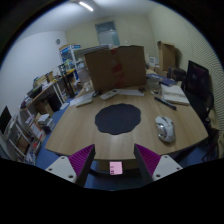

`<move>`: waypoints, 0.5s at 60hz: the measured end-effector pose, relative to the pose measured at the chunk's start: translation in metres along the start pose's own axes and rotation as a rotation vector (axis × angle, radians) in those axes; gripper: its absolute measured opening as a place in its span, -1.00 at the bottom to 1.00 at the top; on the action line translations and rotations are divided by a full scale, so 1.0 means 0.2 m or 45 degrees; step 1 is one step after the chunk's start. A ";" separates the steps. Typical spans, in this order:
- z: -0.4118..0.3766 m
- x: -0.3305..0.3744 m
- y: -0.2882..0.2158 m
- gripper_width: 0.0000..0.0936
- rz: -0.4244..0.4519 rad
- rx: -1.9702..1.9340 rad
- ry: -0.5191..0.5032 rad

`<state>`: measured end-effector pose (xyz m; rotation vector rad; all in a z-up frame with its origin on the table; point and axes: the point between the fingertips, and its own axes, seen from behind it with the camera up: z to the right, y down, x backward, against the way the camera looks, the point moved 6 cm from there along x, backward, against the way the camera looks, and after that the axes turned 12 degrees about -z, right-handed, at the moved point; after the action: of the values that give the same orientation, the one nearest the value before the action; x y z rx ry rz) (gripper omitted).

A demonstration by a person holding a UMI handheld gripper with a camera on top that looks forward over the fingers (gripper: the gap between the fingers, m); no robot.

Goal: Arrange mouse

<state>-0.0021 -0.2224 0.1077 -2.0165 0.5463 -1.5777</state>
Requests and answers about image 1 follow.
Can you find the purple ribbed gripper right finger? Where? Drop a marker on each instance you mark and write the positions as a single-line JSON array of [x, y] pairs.
[[153, 166]]

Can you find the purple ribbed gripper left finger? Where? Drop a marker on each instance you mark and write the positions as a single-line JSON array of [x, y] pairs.
[[74, 168]]

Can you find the white grey computer mouse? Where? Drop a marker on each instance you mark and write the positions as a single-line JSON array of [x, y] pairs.
[[165, 128]]

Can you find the dark round mouse pad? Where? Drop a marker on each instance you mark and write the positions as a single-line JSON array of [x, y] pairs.
[[118, 119]]

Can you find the pink sticky label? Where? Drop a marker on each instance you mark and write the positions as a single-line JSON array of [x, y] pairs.
[[116, 168]]

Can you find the wooden shelving unit with items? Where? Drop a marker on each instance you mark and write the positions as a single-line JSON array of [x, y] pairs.
[[23, 131]]

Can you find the black pen-like bar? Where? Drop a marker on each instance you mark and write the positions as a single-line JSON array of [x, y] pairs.
[[165, 103]]

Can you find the white keyboard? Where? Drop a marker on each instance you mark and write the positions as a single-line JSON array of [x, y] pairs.
[[77, 100]]

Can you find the open white book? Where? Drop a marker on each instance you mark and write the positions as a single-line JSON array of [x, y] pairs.
[[174, 94]]

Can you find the white paper sheet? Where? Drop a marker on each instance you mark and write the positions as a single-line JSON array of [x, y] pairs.
[[129, 92]]

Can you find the white remote control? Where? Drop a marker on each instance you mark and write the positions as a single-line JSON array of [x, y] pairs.
[[109, 94]]

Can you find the black monitor at left edge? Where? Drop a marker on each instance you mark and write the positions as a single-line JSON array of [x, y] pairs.
[[5, 117]]

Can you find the black office chair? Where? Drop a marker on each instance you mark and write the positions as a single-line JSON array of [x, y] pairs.
[[197, 89]]

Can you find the large brown cardboard box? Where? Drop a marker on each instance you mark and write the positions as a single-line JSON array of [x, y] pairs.
[[117, 68]]

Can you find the blue white boxes stack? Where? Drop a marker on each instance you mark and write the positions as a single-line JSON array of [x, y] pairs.
[[68, 53]]

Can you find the window with blind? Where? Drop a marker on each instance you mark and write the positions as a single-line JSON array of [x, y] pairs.
[[107, 33]]

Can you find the ceiling fluorescent light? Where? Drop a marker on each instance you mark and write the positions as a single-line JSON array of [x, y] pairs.
[[86, 6]]

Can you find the tall cardboard box at wall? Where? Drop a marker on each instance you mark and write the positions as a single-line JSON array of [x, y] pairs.
[[167, 55]]

